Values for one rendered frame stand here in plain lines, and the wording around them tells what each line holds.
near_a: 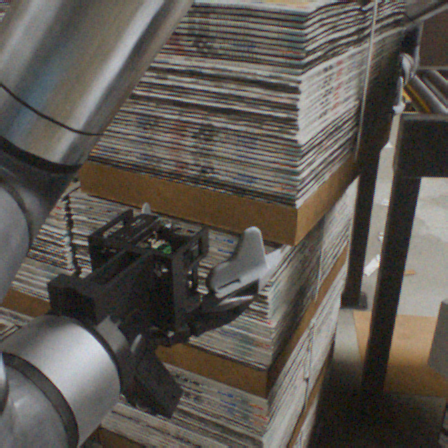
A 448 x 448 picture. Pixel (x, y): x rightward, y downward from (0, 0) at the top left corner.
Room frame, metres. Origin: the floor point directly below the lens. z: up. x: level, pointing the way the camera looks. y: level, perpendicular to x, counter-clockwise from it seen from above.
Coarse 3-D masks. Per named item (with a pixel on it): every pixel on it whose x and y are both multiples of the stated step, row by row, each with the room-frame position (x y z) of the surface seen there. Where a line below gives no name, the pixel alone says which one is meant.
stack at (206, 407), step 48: (48, 240) 0.64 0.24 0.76; (336, 240) 0.75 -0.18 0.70; (288, 288) 0.57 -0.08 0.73; (336, 288) 0.79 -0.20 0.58; (192, 336) 0.55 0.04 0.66; (240, 336) 0.52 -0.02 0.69; (288, 336) 0.57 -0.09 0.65; (192, 384) 0.55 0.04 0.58; (288, 384) 0.58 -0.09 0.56; (96, 432) 0.64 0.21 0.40; (144, 432) 0.59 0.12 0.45; (192, 432) 0.56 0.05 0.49; (240, 432) 0.52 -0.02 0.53; (288, 432) 0.58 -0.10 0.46
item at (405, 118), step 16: (400, 128) 1.08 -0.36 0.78; (416, 128) 1.05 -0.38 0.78; (432, 128) 1.05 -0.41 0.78; (400, 144) 1.05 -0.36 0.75; (416, 144) 1.05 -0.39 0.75; (432, 144) 1.05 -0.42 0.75; (400, 160) 1.05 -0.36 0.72; (416, 160) 1.05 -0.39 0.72; (432, 160) 1.05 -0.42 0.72; (400, 176) 1.05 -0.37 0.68; (432, 176) 1.05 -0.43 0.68
